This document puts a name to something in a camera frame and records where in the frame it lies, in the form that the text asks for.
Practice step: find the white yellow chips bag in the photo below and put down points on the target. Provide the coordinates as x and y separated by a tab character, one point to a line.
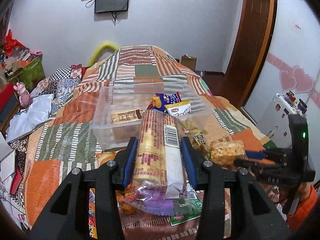
179	109

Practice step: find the yellow foam tube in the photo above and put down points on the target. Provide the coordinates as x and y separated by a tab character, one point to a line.
101	49

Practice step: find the white heart wardrobe door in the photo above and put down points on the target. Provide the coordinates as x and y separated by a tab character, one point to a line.
292	64

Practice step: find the green storage box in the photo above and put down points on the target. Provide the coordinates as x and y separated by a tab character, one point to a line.
30	75

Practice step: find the blue snack bag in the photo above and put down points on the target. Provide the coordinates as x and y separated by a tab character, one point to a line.
160	100

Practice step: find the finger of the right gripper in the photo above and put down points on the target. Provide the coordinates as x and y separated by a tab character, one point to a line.
257	154
250	164

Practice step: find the white cloth on bed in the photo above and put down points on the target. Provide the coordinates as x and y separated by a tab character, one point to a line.
37	113

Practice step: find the green snack packet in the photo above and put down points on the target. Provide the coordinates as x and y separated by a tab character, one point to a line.
186	208

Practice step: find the red plastic bag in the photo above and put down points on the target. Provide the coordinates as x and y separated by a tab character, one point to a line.
10	44

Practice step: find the brown cardboard box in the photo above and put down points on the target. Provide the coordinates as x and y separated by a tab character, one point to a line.
189	62

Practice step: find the small black wall monitor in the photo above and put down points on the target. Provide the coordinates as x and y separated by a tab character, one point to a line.
102	6

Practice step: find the green edged cookie bag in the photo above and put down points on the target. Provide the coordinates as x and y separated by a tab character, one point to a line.
197	140

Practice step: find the checkered patterned pillow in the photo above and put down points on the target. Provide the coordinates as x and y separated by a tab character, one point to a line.
61	84

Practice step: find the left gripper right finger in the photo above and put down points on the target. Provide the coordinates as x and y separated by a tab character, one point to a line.
253	214

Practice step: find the orange bread pack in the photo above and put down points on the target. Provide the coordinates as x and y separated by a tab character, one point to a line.
104	157

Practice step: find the patchwork striped bed quilt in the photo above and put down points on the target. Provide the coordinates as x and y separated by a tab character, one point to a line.
67	141

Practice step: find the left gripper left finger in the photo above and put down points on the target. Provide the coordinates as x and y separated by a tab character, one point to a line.
66	214

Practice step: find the brown wooden door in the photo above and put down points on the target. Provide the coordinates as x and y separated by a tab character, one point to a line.
252	43

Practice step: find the long cracker sleeve pack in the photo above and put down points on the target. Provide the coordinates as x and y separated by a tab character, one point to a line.
158	172

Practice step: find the red fried snack bag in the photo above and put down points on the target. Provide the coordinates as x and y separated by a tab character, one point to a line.
91	214

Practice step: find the brown wafer biscuit pack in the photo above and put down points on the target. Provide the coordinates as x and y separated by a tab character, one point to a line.
126	116

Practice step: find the clear bag fried snacks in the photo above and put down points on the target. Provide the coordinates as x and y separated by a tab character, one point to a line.
226	152

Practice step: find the clear plastic storage bin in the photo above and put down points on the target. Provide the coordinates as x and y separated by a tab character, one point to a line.
138	96

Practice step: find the red gift box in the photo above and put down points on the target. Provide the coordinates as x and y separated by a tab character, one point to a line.
7	95

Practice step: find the pink plush toy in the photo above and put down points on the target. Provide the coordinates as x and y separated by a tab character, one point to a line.
23	94

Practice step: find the right hand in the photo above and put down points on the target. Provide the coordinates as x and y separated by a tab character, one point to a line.
304	190

